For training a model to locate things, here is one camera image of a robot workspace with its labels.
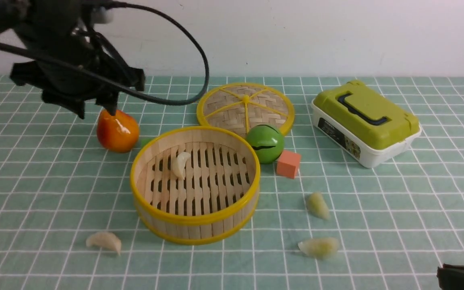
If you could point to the pale green dumpling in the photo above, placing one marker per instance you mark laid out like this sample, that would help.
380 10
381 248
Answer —
317 206
319 248

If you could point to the white dumpling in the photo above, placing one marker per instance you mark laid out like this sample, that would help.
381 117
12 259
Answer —
178 165
106 240

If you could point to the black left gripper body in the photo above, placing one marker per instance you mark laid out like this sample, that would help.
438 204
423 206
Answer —
62 86

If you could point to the green lidded plastic box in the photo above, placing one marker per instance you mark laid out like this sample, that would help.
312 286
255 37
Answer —
368 126

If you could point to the bamboo steamer tray yellow rim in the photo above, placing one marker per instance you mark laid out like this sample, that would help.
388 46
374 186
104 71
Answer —
218 197

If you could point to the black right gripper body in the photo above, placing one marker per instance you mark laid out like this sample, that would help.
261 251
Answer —
451 277

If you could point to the orange plastic pear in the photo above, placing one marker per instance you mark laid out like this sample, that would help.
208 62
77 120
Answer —
118 133

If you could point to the green ball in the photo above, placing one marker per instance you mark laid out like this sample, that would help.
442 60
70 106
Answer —
267 141

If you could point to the orange foam cube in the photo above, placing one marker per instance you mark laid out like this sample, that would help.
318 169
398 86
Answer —
288 164

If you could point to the bamboo steamer lid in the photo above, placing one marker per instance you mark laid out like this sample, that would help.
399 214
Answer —
238 107

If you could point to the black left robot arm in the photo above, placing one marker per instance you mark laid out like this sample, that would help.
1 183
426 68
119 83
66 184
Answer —
64 30

